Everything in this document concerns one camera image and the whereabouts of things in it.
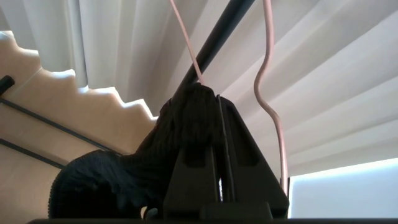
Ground black clothes rack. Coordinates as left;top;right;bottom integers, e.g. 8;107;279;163
0;0;256;170

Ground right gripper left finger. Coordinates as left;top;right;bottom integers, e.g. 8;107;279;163
164;146;220;218

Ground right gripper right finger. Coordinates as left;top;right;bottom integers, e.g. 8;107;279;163
217;95;290;218

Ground pink clothes hanger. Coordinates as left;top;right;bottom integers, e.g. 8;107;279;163
169;0;289;195

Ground black shorts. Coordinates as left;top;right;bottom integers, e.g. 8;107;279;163
48;82;224;218

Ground beige curtain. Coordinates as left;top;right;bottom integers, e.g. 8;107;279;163
0;0;398;178

